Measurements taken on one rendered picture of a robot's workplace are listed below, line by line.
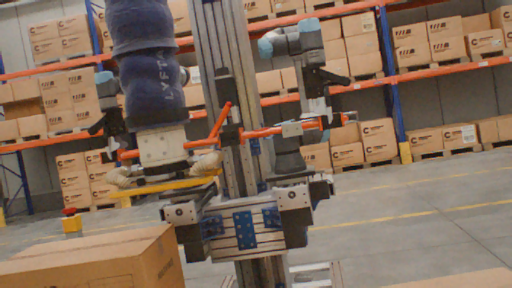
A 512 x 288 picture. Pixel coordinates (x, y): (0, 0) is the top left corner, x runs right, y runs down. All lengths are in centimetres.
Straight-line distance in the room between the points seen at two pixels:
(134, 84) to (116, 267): 60
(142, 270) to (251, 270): 88
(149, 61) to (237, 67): 77
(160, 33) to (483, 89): 938
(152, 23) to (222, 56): 75
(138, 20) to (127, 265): 80
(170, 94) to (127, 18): 28
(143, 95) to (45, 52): 857
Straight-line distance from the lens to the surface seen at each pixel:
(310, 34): 161
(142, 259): 157
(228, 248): 219
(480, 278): 207
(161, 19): 165
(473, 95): 1056
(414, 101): 1025
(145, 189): 158
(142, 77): 162
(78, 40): 983
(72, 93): 983
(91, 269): 164
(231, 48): 231
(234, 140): 159
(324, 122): 159
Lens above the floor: 131
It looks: 3 degrees down
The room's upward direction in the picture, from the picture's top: 10 degrees counter-clockwise
